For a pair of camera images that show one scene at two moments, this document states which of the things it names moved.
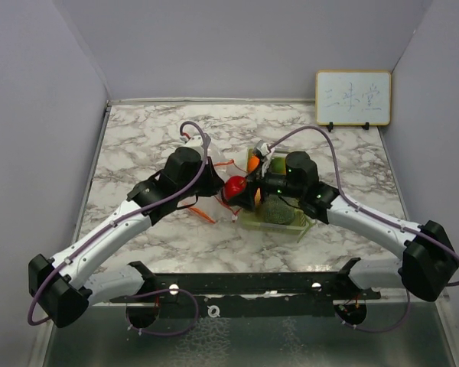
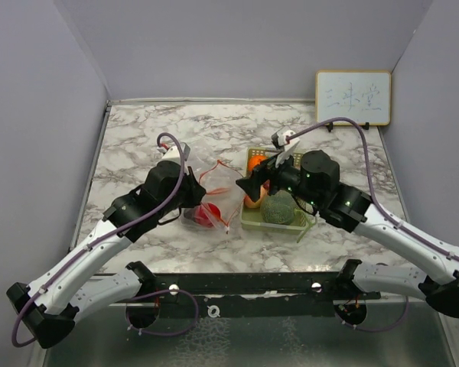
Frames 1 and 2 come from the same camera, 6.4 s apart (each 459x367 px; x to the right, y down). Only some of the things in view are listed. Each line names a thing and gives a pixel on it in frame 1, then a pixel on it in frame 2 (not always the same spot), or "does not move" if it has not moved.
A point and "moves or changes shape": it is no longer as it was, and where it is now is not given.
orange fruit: (253, 162) does not move
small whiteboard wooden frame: (353, 98) does not move
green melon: (277, 212) does not move
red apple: (235, 186) -> (207, 214)
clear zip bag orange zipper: (229, 163) moves or changes shape
